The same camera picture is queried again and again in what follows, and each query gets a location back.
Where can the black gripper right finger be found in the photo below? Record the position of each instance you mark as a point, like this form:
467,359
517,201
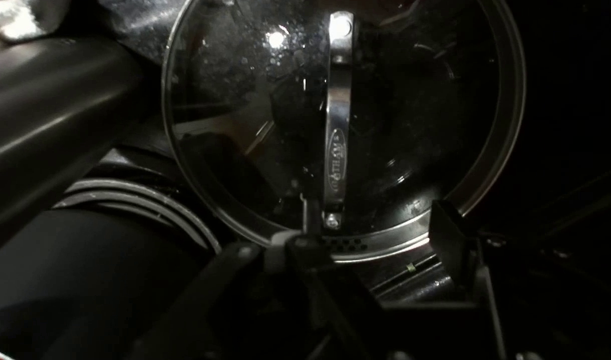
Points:
475,286

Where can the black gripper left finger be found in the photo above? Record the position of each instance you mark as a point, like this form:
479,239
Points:
250,313

